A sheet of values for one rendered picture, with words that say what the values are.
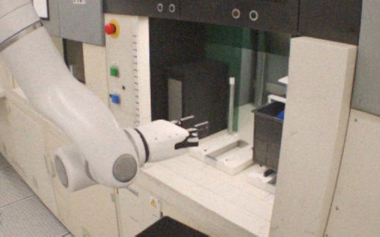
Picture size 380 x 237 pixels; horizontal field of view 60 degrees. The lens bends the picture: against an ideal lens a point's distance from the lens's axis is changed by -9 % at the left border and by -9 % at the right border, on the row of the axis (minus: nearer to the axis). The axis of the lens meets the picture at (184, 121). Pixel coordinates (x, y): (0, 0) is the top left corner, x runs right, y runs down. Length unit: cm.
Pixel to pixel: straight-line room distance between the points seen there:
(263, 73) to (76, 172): 139
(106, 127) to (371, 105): 47
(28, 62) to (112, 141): 18
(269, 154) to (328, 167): 44
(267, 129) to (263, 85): 80
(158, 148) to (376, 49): 44
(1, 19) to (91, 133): 23
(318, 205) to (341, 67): 29
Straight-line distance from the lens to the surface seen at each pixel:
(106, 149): 56
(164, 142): 70
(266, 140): 113
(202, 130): 78
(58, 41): 269
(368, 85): 70
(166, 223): 96
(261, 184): 119
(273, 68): 189
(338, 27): 72
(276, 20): 78
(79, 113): 57
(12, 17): 60
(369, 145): 74
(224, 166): 126
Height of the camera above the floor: 150
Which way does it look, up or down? 22 degrees down
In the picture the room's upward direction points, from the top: straight up
